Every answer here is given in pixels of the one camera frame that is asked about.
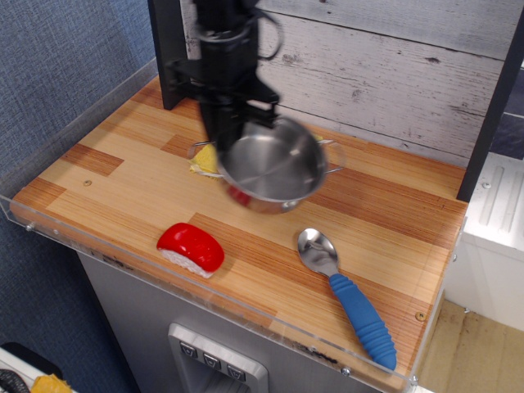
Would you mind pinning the blue handled metal spoon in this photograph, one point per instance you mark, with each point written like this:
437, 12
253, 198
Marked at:
318, 254

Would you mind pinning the stainless steel pot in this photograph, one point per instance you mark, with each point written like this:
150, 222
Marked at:
272, 194

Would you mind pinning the dark grey post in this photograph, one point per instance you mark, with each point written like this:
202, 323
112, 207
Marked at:
166, 17
498, 102

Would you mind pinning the silver dispenser button panel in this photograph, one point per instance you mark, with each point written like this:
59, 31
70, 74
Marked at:
217, 362

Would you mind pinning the yellow object bottom left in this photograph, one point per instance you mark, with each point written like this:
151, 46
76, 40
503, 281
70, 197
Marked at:
50, 384

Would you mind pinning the clear acrylic table guard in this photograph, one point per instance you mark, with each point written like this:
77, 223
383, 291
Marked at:
393, 216

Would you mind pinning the dark grey left post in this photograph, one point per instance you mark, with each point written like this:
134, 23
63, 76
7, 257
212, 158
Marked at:
166, 17

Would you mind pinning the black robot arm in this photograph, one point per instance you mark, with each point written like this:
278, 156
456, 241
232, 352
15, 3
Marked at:
227, 19

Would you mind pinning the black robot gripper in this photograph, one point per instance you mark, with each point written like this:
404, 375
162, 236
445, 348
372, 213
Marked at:
230, 93

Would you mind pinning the yellow folded cloth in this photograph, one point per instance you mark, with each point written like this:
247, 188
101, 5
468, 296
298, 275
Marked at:
256, 157

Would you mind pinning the grey toy fridge cabinet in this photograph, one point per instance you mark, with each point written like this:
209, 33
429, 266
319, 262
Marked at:
140, 314

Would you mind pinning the red toy sushi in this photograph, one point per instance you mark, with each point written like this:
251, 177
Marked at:
191, 248

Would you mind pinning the dark grey right post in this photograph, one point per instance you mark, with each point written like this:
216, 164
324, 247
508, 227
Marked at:
498, 102

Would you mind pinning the white ridged side appliance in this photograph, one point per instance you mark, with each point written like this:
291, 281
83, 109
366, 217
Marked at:
485, 274

